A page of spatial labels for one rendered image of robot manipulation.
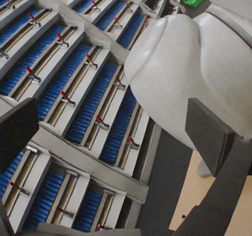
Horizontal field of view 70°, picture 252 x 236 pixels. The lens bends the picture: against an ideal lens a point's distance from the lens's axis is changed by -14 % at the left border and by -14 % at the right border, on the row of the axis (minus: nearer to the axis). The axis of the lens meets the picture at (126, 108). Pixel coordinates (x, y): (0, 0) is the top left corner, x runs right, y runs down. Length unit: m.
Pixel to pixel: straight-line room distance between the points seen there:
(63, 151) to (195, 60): 0.70
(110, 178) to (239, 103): 0.74
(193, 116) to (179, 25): 0.13
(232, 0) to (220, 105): 0.13
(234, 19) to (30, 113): 0.25
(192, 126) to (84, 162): 0.75
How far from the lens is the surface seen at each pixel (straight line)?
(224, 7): 0.28
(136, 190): 1.01
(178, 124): 0.28
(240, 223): 0.37
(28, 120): 0.17
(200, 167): 0.45
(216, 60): 0.25
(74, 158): 0.87
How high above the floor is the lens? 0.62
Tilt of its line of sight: 19 degrees down
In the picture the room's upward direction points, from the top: 54 degrees counter-clockwise
